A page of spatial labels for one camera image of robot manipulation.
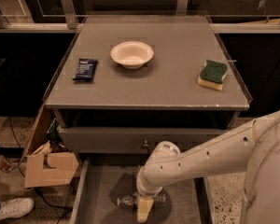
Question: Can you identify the black floor cable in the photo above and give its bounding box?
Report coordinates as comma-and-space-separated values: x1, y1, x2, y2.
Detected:
7, 115, 73, 224

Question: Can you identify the clear plastic water bottle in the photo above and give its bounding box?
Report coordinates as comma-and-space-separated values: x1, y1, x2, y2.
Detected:
117, 190, 167, 209

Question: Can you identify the small bottle on floor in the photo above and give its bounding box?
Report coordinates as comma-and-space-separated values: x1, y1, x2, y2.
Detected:
0, 155, 12, 173

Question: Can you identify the open grey middle drawer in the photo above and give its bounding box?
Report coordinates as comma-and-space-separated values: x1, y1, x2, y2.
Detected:
70, 154, 215, 224

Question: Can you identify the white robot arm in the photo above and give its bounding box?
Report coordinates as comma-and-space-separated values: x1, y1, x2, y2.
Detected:
136, 110, 280, 224

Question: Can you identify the white sneaker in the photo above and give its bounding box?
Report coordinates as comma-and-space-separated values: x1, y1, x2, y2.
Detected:
0, 198, 35, 221

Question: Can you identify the white paper bowl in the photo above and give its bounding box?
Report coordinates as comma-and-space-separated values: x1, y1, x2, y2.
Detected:
110, 41, 154, 69

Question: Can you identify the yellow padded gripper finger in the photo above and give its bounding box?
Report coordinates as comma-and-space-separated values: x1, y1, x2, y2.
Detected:
137, 196, 154, 223

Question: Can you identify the green packet in box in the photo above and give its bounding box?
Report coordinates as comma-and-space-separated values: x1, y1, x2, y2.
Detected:
46, 119, 62, 144

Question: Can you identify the centre-left metal railing bracket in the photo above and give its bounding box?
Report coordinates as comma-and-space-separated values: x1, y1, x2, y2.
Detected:
61, 0, 78, 29

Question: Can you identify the dark blue snack packet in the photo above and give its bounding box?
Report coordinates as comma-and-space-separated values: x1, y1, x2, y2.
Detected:
73, 59, 98, 82

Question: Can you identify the centre-right metal railing bracket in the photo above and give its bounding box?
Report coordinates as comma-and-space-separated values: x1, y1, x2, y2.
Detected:
175, 0, 189, 16

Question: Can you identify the grey drawer cabinet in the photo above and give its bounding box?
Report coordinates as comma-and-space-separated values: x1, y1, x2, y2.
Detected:
42, 14, 254, 224

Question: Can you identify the round metal drawer knob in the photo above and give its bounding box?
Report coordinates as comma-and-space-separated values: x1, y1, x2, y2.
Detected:
142, 140, 150, 149

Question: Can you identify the brown cardboard box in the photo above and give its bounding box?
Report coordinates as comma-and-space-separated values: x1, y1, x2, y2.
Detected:
20, 105, 80, 188

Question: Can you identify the green and yellow sponge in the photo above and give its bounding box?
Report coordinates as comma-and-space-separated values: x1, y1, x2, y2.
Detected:
198, 60, 228, 91

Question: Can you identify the closed grey top drawer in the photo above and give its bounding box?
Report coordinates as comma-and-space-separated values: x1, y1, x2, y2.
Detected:
59, 127, 226, 154

